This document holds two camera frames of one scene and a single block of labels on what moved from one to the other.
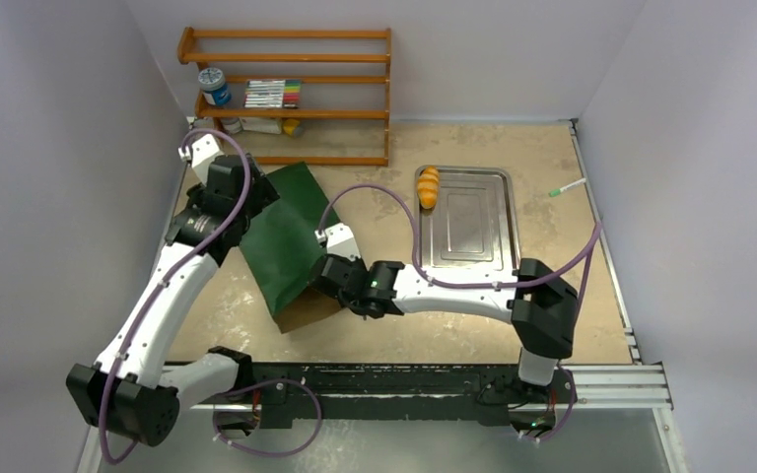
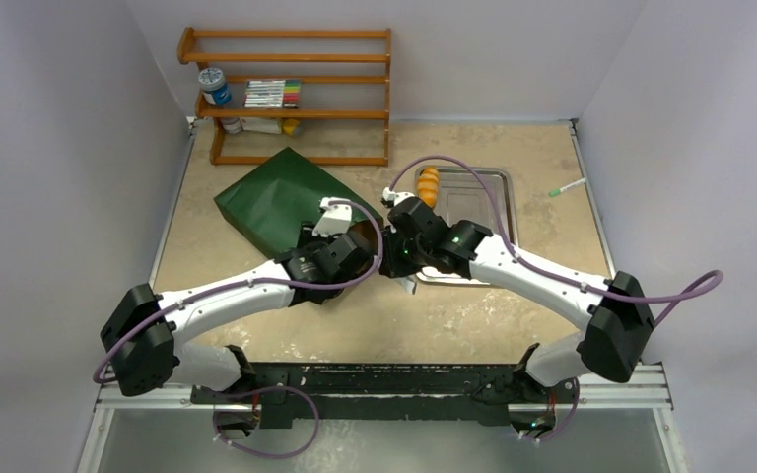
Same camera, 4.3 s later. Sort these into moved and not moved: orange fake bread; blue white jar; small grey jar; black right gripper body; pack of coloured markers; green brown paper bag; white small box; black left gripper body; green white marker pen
Moved: black left gripper body; black right gripper body; green brown paper bag
Not moved: white small box; orange fake bread; small grey jar; pack of coloured markers; green white marker pen; blue white jar
